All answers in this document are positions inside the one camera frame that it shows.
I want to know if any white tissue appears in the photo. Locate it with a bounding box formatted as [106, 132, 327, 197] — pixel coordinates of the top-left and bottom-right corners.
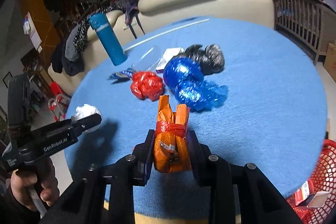
[71, 104, 101, 136]

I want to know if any orange trash bundle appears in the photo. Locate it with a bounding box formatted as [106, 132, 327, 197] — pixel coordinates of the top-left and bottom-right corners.
[153, 95, 191, 173]

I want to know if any blue foil wrapper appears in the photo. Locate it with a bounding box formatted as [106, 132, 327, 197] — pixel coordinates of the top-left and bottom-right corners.
[107, 68, 136, 80]

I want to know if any red plastic bag ball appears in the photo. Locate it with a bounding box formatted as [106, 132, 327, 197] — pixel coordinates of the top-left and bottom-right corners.
[130, 71, 163, 101]

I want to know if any blue plastic bag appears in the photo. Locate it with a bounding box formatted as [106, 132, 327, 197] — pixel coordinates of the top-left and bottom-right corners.
[163, 57, 228, 111]

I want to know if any black plastic bag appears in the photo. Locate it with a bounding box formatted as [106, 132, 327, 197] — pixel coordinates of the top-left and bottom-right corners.
[183, 44, 225, 75]

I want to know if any white purple cardboard box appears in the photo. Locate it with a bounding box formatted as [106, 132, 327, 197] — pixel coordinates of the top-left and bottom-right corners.
[155, 47, 185, 73]

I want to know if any clear plastic package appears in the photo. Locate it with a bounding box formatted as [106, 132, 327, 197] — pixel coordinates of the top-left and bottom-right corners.
[131, 46, 165, 73]

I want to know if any left hand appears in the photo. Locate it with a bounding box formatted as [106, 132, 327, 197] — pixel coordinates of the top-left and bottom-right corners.
[10, 157, 60, 211]

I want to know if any red white stool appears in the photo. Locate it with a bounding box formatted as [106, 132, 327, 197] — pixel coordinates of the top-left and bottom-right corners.
[48, 82, 71, 122]

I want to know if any clothes pile on sofa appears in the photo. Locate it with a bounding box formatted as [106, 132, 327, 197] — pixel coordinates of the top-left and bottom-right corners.
[51, 4, 125, 76]

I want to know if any blue table cloth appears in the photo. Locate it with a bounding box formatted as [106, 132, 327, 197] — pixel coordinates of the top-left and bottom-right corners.
[64, 16, 328, 221]

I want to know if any white thin rod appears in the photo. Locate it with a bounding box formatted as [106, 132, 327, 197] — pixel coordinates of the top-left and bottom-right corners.
[124, 18, 210, 52]

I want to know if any blue thermos bottle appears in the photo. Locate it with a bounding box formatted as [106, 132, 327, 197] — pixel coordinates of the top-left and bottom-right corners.
[89, 13, 127, 66]

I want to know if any red plastic basket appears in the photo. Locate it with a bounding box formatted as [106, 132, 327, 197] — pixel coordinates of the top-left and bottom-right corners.
[287, 139, 335, 223]

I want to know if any cream leather sofa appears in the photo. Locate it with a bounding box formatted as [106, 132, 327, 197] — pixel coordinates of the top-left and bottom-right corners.
[48, 0, 274, 95]

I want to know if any wooden baby crib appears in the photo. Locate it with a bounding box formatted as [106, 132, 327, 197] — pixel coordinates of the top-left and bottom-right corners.
[273, 0, 335, 64]

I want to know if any patterned strap bag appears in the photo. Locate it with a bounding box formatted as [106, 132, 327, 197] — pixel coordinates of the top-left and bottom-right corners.
[122, 0, 145, 39]

